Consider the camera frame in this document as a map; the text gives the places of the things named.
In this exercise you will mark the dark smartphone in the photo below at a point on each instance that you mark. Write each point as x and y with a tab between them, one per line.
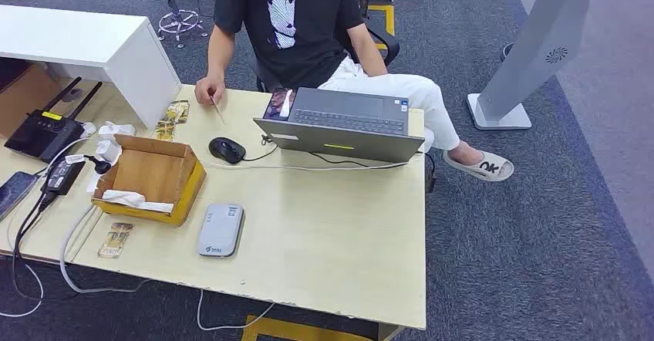
13	193

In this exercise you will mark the black plug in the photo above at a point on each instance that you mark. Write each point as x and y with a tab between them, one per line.
100	166

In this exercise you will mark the person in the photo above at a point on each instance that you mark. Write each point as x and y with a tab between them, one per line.
306	47

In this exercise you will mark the black computer mouse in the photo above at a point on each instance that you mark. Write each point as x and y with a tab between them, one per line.
226	150

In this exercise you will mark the white tissue paper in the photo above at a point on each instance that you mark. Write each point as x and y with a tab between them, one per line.
133	199

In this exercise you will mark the golden room key card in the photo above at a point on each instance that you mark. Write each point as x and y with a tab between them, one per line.
165	130
115	240
177	112

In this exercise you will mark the person's right hand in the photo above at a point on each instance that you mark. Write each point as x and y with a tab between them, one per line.
209	92

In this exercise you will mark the grey laptop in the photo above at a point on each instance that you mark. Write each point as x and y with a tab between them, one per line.
347	144

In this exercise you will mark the beige slipper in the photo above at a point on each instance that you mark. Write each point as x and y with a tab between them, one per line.
485	167

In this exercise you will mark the phone with colourful screen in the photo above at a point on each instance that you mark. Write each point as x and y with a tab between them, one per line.
274	106

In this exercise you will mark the person's left forearm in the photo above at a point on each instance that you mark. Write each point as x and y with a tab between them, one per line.
370	52

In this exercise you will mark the open cardboard box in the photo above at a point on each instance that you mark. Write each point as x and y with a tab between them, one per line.
148	170

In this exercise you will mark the white charger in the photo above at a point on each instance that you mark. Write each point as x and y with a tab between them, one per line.
115	130
107	151

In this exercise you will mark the person's right forearm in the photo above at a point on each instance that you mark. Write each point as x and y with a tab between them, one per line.
219	52

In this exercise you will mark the grey kiosk stand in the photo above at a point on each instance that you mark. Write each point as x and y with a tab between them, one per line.
536	47

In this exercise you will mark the black power adapter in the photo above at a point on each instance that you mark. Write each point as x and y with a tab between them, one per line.
62	176

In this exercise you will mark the white cabinet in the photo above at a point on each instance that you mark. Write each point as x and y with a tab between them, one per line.
76	37

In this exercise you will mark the black router with antennas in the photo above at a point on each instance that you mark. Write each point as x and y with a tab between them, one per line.
43	134

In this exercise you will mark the grey card reader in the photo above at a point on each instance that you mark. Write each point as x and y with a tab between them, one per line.
220	230

